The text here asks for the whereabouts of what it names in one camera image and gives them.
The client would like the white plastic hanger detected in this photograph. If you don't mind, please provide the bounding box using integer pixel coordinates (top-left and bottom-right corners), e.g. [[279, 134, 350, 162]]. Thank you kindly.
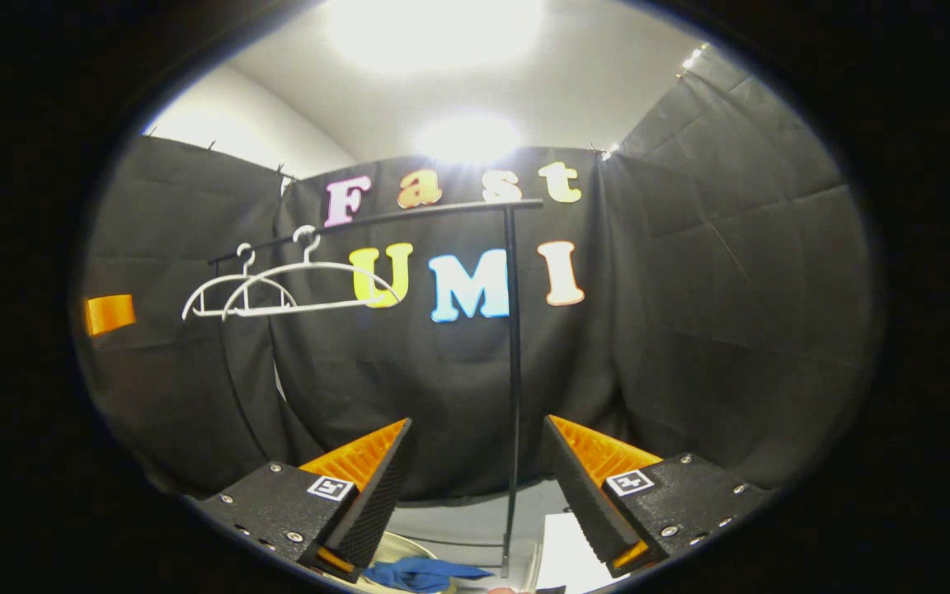
[[221, 225, 402, 320], [181, 243, 299, 321]]

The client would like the black clothes rack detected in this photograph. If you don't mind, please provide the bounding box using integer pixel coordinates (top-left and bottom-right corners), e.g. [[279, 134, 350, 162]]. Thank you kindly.
[[207, 198, 544, 578]]

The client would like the black backdrop cloth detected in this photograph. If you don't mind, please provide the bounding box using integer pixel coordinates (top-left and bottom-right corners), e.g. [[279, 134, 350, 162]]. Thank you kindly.
[[79, 49, 876, 504]]

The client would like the white flat board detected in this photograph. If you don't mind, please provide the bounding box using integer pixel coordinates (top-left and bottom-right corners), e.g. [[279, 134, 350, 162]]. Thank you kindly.
[[537, 513, 608, 593]]

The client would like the blue corduroy jacket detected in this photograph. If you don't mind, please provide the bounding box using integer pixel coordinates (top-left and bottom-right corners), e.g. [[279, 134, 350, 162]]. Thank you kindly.
[[362, 557, 494, 593]]

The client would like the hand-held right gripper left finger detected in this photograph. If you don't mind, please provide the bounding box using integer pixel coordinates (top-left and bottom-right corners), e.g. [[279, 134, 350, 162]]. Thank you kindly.
[[199, 417, 414, 585]]

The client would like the ceiling light panel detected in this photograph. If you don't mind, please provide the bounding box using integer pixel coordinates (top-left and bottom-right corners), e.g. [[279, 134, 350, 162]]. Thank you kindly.
[[417, 111, 521, 164]]

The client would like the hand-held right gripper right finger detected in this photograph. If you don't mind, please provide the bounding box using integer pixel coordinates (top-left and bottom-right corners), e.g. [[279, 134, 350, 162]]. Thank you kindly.
[[541, 414, 775, 578]]

